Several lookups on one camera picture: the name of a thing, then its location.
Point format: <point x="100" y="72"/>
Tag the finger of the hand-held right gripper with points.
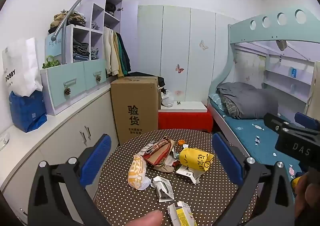
<point x="306" y="119"/>
<point x="273" y="122"/>

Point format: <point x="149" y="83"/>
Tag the pink flower sticker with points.
<point x="178" y="92"/>

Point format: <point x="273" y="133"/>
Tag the yellow packet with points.
<point x="196" y="159"/>

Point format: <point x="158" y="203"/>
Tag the folded grey clothes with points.
<point x="94" y="53"/>

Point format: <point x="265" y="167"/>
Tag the red bench with white top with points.
<point x="185" y="121"/>

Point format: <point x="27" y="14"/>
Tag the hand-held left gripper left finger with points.
<point x="96" y="158"/>

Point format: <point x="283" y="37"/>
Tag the orange white snack bag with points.
<point x="137" y="172"/>

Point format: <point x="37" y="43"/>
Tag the black clothes in cubby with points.
<point x="110" y="9"/>

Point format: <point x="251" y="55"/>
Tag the purple stair cabinet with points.
<point x="75" y="81"/>

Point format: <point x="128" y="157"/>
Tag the grey blanket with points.
<point x="255" y="101"/>

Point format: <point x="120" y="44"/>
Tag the dark snack wrapper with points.
<point x="148" y="149"/>

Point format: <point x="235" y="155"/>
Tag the green garment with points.
<point x="123" y="53"/>

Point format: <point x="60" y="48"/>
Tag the person's right hand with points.
<point x="306" y="196"/>

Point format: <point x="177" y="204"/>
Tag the teal bunk bed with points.
<point x="275" y="21"/>

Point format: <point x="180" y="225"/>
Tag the pile of olive clothes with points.
<point x="72" y="17"/>

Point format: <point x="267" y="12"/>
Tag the white low cabinet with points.
<point x="62" y="136"/>

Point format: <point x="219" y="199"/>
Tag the red brown paper bag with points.
<point x="160" y="154"/>

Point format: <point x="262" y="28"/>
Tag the yellow white carton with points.
<point x="182" y="216"/>

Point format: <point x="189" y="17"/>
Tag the torn white box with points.
<point x="186" y="173"/>

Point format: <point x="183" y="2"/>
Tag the grey metal handrail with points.
<point x="75" y="7"/>

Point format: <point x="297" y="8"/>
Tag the person's left hand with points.
<point x="143" y="219"/>

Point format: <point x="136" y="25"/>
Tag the blue bag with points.
<point x="27" y="113"/>

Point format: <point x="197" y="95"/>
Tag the white butterfly sticker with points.
<point x="203" y="44"/>

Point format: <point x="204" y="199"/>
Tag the orange bottle cap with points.
<point x="181" y="142"/>

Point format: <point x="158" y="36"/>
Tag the pink butterfly sticker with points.
<point x="179" y="68"/>

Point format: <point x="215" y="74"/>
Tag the yellow garment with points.
<point x="120" y="66"/>

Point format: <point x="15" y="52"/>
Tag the folded dark clothes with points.
<point x="81" y="49"/>

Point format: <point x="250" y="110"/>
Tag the white shopping bag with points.
<point x="21" y="66"/>

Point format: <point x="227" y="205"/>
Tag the brown cardboard box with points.
<point x="135" y="111"/>

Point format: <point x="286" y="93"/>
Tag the green plant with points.
<point x="51" y="63"/>

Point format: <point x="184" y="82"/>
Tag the cream hoodie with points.
<point x="111" y="53"/>

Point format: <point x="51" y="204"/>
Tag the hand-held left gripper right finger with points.
<point x="227" y="158"/>

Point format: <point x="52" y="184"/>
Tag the white wardrobe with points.
<point x="187" y="28"/>

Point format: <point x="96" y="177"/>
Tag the pine cone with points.
<point x="67" y="91"/>
<point x="98" y="78"/>

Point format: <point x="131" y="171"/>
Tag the small blue box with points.
<point x="294" y="72"/>

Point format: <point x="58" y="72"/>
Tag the white cloth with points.
<point x="167" y="99"/>

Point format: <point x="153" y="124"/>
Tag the plaid cloth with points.
<point x="230" y="107"/>

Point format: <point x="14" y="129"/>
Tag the dark jacket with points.
<point x="126" y="53"/>

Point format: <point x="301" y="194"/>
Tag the crumpled white wrapper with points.
<point x="163" y="187"/>

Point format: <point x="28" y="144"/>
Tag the blue bed sheet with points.
<point x="252" y="136"/>

